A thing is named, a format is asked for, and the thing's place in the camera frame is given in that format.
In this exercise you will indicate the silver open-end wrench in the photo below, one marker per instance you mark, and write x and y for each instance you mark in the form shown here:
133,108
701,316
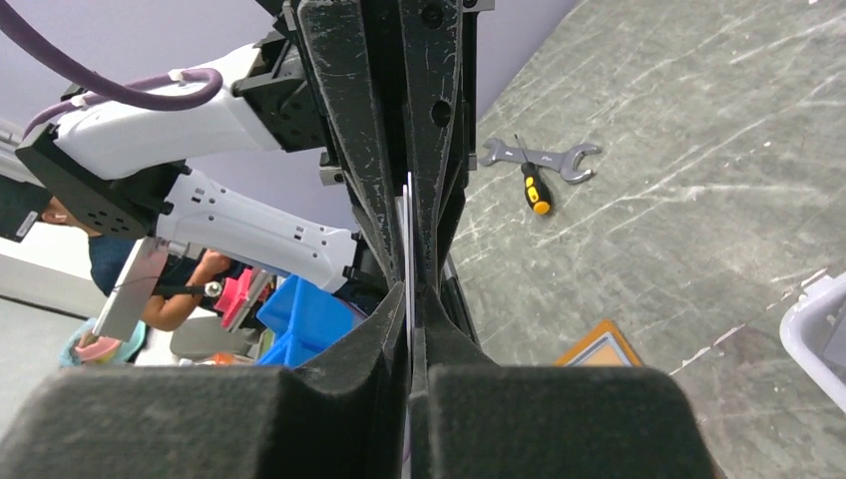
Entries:
566,164

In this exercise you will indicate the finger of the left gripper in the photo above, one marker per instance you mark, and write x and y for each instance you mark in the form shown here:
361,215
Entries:
431,33
333,33

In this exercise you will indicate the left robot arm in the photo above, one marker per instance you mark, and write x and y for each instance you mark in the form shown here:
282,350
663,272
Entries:
119,158

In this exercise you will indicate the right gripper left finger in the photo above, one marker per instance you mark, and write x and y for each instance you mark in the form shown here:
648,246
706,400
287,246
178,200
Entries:
340,415

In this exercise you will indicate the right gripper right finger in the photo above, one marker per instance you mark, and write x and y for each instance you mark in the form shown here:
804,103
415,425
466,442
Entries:
473,418

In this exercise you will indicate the white plastic basket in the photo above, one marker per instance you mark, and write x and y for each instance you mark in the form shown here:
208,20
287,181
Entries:
812,331

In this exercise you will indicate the blue plastic bin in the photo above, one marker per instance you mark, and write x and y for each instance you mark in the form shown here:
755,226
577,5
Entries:
305,321

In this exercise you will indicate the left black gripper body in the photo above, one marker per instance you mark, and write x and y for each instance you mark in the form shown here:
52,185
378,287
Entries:
281,88

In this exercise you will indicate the yellow black handled wrench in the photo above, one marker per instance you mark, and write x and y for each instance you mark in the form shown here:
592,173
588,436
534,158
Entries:
536,192

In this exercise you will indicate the pink plastic object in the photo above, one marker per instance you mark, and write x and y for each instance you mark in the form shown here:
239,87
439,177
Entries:
237,296

